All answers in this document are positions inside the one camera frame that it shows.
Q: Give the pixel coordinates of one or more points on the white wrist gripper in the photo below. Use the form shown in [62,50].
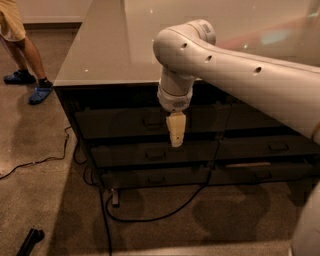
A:
[174,100]

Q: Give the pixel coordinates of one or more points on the dark drawer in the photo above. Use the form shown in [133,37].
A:
[153,153]
[156,177]
[269,146]
[243,116]
[133,122]
[226,175]

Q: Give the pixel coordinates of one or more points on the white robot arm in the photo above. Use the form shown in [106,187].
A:
[286,91]

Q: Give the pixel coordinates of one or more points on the grey counter drawer cabinet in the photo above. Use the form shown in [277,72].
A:
[111,64]

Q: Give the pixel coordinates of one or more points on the left blue clog shoe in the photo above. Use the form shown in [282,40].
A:
[39,95]

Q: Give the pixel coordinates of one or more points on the blue clog shoe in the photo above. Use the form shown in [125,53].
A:
[19,78]
[39,95]

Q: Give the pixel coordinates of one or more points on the right blue clog shoe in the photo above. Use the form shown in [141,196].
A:
[19,78]

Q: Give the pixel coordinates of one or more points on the black object on floor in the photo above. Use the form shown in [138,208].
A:
[33,237]

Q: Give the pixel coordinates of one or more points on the person in khaki shorts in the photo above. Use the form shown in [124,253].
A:
[20,48]

